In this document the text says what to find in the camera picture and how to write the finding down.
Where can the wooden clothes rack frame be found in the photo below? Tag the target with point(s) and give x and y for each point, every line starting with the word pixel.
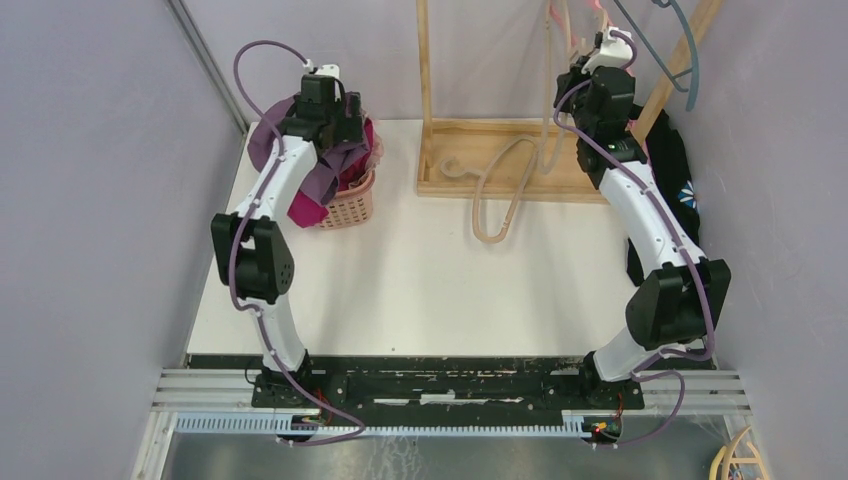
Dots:
pixel 474 141

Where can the magenta skirt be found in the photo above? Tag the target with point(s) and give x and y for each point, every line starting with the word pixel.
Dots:
pixel 311 205

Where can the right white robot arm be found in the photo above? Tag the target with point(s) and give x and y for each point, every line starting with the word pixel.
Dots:
pixel 675 310

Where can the purple pleated skirt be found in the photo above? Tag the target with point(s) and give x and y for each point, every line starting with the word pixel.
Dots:
pixel 283 160

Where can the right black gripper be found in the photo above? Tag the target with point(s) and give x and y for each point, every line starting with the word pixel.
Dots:
pixel 576 75

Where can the beige wooden hanger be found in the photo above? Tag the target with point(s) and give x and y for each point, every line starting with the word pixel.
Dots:
pixel 558 13
pixel 451 168

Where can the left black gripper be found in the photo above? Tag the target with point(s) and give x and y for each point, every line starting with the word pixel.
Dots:
pixel 351 129

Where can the black floral garment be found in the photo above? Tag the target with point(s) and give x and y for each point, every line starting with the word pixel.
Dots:
pixel 666 153

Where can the wooden hanger on floor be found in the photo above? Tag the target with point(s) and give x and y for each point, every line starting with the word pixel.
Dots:
pixel 739 459

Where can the pink plastic hanger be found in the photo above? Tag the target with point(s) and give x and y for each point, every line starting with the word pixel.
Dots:
pixel 583 19

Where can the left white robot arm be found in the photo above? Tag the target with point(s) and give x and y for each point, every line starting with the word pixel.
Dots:
pixel 253 259

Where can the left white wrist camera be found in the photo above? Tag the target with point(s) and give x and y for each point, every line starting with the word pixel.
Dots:
pixel 329 70

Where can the orange plastic basket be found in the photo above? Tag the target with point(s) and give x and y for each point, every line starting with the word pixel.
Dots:
pixel 351 207

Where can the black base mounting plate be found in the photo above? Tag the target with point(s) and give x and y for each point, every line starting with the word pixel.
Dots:
pixel 400 391

